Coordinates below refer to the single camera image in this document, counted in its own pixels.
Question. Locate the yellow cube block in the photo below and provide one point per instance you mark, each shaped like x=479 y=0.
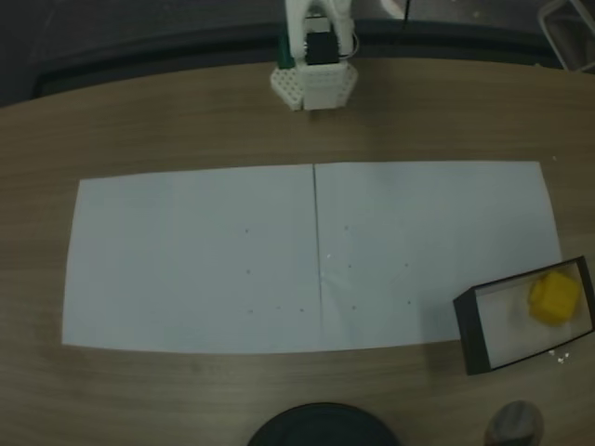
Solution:
x=554 y=297

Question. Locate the white paper sheet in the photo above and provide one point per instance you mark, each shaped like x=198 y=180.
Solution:
x=418 y=241
x=195 y=265

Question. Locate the metal frame chair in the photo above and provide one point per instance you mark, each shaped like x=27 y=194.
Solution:
x=569 y=32

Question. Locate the dark brown open box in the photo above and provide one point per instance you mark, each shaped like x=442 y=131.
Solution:
x=479 y=334

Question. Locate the black round stand base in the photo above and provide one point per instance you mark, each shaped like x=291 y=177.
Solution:
x=323 y=427

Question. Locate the green table clamp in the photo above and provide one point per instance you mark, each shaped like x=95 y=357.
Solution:
x=284 y=53

